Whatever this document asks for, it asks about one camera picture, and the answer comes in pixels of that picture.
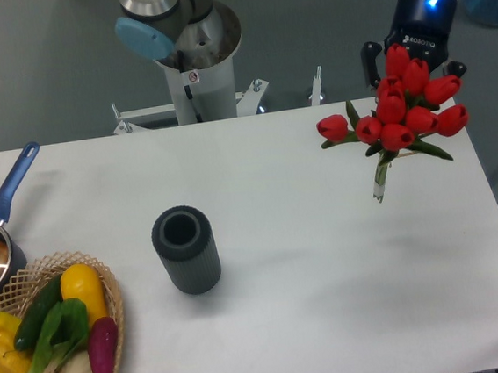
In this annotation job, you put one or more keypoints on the dark grey ribbed vase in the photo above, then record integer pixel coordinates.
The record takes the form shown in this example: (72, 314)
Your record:
(183, 239)

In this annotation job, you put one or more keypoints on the red tulip bouquet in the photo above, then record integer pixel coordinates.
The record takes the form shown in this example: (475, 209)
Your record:
(407, 111)

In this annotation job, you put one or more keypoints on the white metal base frame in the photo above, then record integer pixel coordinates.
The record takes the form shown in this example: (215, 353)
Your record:
(248, 102)

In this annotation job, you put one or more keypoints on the green bok choy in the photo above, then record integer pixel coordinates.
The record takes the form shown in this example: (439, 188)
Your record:
(65, 329)

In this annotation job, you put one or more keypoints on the purple eggplant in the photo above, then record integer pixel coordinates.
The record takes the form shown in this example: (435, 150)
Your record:
(102, 345)

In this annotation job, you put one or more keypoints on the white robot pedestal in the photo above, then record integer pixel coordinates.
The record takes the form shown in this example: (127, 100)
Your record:
(202, 95)

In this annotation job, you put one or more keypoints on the green cucumber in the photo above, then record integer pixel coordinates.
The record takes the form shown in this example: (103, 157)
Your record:
(28, 332)

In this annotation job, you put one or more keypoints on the woven wicker basket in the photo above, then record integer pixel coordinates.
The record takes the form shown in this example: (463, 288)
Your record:
(23, 287)

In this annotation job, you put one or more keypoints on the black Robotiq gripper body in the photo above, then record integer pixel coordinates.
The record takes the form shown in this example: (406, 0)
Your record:
(423, 28)

